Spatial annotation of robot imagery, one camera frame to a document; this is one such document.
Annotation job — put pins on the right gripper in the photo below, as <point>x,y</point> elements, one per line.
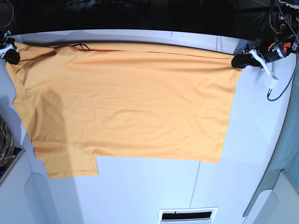
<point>8,49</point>

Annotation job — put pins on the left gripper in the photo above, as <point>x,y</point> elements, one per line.
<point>255,56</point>

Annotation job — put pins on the yellow t-shirt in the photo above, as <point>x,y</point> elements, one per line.
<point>122,100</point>

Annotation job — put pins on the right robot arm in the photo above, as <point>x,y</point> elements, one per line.
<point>6,15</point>

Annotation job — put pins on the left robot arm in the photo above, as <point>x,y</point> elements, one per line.
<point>278,36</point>

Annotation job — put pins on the camouflage cloth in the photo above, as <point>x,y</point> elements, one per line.
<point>6,144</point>

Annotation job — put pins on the white floor vent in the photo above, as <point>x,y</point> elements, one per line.
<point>187,216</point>

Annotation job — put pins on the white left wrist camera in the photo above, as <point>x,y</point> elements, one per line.
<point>271,83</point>

